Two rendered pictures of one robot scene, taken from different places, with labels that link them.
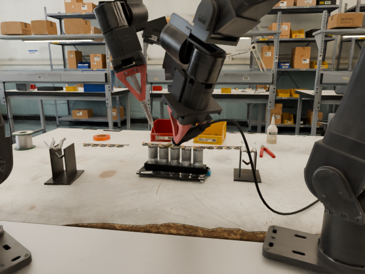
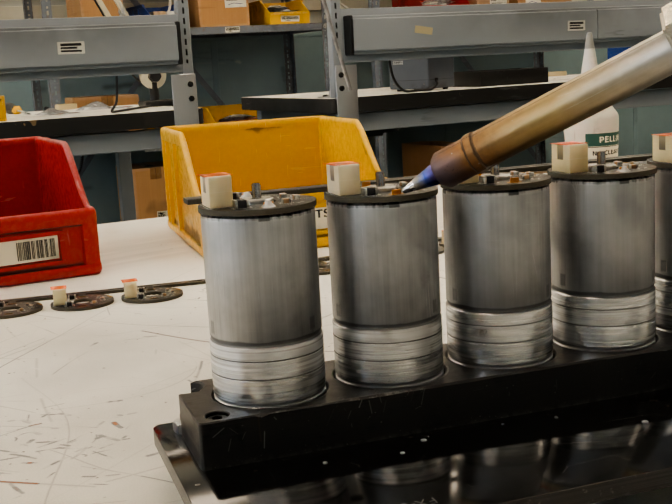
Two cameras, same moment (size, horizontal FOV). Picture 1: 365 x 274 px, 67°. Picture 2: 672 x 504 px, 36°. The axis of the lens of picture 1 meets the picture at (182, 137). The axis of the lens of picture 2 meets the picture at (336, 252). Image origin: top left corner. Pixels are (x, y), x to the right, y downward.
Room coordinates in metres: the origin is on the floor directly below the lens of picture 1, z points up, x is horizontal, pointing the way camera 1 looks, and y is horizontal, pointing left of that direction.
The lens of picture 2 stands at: (0.45, 0.17, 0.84)
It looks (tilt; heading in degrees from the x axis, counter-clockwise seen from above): 10 degrees down; 327
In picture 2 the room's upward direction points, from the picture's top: 3 degrees counter-clockwise
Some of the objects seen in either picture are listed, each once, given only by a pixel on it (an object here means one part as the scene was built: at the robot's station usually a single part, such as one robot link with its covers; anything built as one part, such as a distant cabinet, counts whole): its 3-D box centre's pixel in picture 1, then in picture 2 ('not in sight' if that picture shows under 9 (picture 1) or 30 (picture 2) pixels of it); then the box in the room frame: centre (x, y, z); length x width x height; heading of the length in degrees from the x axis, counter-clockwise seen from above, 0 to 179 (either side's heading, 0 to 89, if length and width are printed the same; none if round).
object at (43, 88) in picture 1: (50, 88); not in sight; (3.33, 1.59, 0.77); 0.24 x 0.16 x 0.04; 77
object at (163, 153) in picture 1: (164, 156); (385, 299); (0.64, 0.04, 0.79); 0.02 x 0.02 x 0.05
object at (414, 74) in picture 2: (346, 89); (421, 73); (2.85, -1.68, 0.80); 0.15 x 0.12 x 0.10; 11
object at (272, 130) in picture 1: (272, 128); (590, 115); (0.90, -0.30, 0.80); 0.03 x 0.03 x 0.10
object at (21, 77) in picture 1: (51, 78); not in sight; (3.15, 1.47, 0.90); 1.30 x 0.06 x 0.12; 82
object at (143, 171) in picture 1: (172, 172); (540, 439); (0.61, 0.02, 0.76); 0.16 x 0.07 x 0.01; 76
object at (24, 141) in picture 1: (24, 139); not in sight; (0.84, 0.50, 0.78); 0.06 x 0.06 x 0.05
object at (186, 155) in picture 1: (186, 157); (602, 270); (0.62, -0.01, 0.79); 0.02 x 0.02 x 0.05
